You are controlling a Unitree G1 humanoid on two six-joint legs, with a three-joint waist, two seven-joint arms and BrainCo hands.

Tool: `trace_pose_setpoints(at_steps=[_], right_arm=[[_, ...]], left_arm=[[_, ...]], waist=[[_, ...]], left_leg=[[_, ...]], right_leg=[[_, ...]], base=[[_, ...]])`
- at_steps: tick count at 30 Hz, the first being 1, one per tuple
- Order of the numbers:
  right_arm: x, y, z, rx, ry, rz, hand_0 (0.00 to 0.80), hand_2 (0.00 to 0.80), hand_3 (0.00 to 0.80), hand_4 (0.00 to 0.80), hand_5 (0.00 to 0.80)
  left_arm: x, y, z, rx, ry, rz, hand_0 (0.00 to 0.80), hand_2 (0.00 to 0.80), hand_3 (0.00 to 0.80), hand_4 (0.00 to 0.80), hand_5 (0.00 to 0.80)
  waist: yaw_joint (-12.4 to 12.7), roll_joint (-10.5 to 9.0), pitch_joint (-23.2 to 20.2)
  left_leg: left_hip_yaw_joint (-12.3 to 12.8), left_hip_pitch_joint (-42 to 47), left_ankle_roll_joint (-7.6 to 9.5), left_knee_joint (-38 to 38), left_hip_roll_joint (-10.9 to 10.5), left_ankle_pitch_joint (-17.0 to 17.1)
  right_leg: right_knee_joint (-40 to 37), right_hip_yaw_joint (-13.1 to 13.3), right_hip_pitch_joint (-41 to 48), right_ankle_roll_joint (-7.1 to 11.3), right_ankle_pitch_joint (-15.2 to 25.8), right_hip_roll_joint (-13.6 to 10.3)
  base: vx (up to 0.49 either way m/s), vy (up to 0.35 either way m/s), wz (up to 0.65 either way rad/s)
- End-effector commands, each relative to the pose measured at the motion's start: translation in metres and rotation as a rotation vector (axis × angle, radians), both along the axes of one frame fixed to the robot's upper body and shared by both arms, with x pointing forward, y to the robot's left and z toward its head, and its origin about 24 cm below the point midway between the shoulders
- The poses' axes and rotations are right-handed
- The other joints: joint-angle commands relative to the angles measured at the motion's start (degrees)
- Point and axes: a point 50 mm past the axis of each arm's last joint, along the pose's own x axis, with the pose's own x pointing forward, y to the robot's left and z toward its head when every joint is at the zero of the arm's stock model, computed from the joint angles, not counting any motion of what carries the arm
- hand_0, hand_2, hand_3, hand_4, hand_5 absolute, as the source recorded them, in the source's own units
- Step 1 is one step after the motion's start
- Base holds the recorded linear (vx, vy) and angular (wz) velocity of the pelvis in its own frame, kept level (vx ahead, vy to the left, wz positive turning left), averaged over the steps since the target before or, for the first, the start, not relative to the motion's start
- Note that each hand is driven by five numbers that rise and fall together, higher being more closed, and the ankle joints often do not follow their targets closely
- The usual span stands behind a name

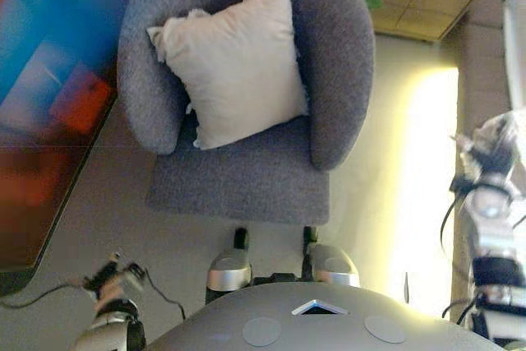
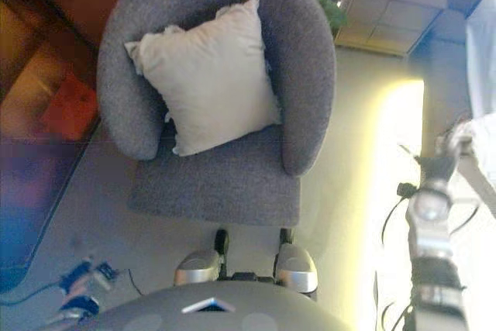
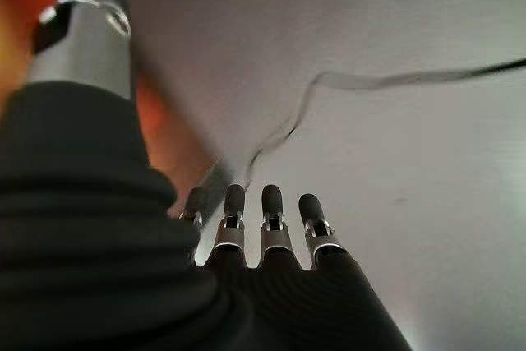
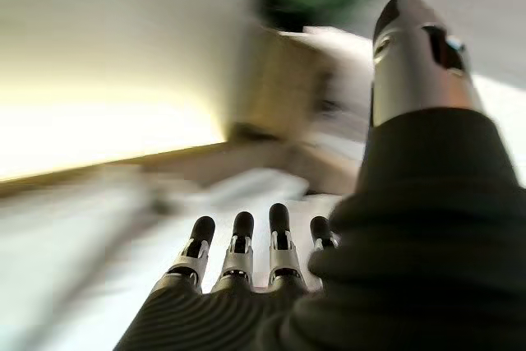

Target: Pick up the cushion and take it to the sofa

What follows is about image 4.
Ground light wooden nightstand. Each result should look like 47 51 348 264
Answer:
228 25 334 142

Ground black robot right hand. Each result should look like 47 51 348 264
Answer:
113 0 526 351

